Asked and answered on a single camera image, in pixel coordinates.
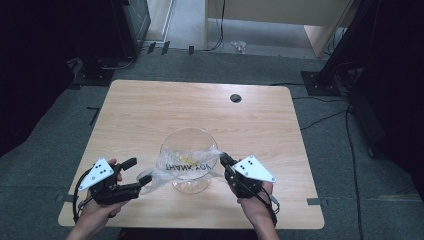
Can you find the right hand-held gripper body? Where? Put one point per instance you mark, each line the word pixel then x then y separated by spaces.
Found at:
pixel 245 185

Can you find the grey tape strip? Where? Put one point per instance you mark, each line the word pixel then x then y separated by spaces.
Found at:
pixel 63 198

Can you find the clear smiley plastic bag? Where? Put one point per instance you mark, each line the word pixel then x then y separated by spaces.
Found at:
pixel 186 163

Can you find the black tape strip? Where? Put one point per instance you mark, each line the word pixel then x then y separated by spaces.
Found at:
pixel 191 50
pixel 165 47
pixel 151 47

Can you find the beige wooden desk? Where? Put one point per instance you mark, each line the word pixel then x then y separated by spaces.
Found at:
pixel 283 10

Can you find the black stand post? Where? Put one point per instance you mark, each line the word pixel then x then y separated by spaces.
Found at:
pixel 346 40

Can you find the dark curtain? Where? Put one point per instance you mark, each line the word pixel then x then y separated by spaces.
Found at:
pixel 396 83
pixel 40 66

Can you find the black stand base plate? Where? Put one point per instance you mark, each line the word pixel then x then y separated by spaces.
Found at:
pixel 315 85

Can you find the clear round plastic bin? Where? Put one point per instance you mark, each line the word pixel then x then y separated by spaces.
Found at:
pixel 188 141

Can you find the dark floor base plate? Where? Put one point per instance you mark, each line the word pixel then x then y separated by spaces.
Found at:
pixel 93 75

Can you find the crumpled clear plastic wrap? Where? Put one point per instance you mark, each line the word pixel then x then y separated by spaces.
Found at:
pixel 238 46

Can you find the person's left hand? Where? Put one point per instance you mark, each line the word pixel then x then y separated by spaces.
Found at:
pixel 96 215

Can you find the person's right hand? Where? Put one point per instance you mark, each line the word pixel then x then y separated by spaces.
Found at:
pixel 258 206

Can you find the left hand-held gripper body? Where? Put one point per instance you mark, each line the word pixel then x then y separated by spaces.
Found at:
pixel 110 193

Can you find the black cabinet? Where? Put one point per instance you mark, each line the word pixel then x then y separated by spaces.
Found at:
pixel 131 23

